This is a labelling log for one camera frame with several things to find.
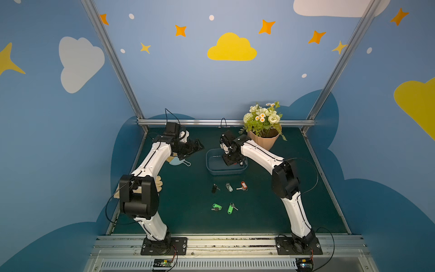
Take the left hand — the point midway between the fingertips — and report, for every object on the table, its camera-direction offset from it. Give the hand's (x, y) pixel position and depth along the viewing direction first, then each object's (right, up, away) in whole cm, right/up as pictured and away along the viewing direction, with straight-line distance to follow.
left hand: (197, 148), depth 88 cm
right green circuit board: (+49, -50, -16) cm, 72 cm away
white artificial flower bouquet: (+32, +14, -8) cm, 36 cm away
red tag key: (+26, -22, +5) cm, 34 cm away
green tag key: (+10, -31, -2) cm, 32 cm away
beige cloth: (-22, -20, +5) cm, 30 cm away
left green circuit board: (-12, -49, -17) cm, 53 cm away
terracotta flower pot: (+39, +6, +5) cm, 40 cm away
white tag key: (+17, -22, +5) cm, 28 cm away
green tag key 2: (+18, -30, -2) cm, 35 cm away
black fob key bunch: (+9, -22, +5) cm, 25 cm away
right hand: (+19, -6, +9) cm, 21 cm away
